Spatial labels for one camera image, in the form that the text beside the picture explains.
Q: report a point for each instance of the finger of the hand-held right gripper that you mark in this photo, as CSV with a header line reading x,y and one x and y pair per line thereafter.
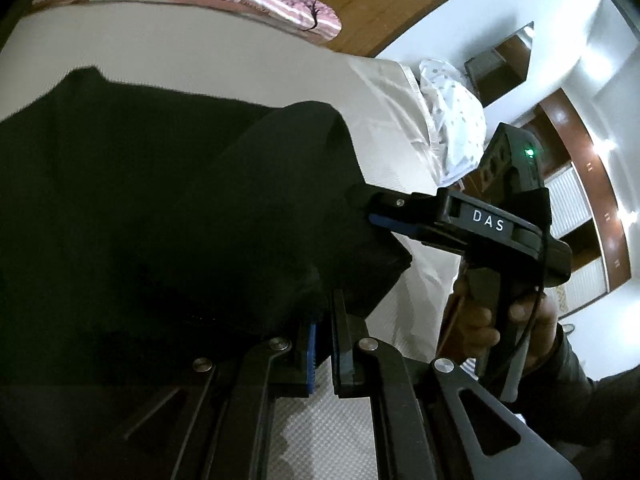
x,y
400,227
400,202

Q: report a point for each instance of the white dotted cloth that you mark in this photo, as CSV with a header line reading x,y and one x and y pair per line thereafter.
x,y
455,110

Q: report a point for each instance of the brown wooden trim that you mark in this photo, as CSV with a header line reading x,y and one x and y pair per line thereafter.
x,y
595,185

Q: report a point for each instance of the wooden headboard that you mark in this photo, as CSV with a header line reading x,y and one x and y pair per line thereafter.
x,y
380,0

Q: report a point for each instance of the black pants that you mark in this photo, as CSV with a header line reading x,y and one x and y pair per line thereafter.
x,y
150,210

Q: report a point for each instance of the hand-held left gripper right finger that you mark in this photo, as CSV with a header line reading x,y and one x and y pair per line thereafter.
x,y
345,355

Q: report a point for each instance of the rectangular wall mirror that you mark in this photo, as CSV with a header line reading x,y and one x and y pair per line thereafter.
x,y
500,65

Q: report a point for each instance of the person's right forearm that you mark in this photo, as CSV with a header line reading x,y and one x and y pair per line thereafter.
x,y
595,410

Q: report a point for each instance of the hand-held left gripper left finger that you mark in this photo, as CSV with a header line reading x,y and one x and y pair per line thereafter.
x,y
310,355

